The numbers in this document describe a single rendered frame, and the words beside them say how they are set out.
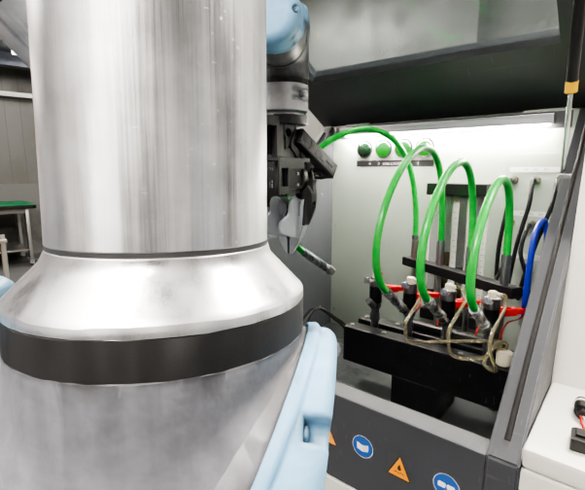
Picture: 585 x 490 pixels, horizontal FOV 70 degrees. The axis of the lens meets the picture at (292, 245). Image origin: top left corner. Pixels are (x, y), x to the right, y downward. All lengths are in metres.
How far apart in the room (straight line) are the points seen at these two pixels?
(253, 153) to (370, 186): 1.10
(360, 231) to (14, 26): 0.94
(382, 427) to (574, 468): 0.25
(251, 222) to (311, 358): 0.05
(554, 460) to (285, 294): 0.54
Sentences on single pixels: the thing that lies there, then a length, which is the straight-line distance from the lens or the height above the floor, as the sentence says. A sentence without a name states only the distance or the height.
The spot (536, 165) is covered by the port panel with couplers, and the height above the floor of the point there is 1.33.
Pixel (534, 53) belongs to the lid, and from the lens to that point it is 1.01.
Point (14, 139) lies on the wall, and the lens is 7.78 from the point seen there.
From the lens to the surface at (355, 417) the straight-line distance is 0.75.
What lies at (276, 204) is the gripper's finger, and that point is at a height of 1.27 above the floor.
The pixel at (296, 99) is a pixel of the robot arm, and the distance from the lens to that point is 0.63.
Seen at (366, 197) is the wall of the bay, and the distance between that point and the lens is 1.26.
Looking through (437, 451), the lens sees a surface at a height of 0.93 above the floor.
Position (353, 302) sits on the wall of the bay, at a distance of 1.34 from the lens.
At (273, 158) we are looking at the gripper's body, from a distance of 0.60.
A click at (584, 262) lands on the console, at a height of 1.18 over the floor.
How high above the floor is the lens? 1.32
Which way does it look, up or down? 10 degrees down
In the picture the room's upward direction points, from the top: straight up
